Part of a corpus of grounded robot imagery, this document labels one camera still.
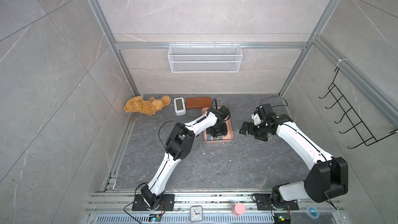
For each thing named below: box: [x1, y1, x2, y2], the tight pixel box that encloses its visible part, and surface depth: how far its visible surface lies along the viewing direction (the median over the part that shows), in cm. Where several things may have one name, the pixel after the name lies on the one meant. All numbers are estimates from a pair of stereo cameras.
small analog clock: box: [189, 205, 204, 223], surface depth 71 cm
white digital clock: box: [173, 96, 187, 117], surface depth 109 cm
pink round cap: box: [231, 202, 246, 217], surface depth 66 cm
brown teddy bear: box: [123, 95, 172, 117], surface depth 103 cm
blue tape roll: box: [306, 205, 320, 220], surface depth 73 cm
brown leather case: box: [185, 96, 212, 109], surface depth 116 cm
